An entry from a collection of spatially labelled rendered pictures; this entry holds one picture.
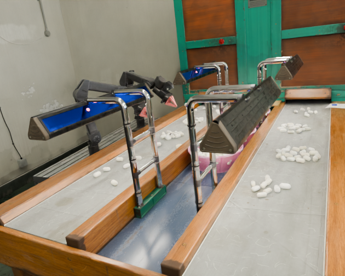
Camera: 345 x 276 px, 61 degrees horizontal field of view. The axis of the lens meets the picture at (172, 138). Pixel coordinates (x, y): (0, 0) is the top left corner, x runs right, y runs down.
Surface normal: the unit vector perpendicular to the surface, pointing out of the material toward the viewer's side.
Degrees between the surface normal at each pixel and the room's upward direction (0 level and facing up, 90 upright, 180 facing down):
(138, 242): 0
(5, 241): 90
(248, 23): 90
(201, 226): 0
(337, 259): 0
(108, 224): 90
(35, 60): 90
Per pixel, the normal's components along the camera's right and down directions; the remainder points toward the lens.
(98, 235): 0.88, 0.04
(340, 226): -0.11, -0.95
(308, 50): -0.45, 0.33
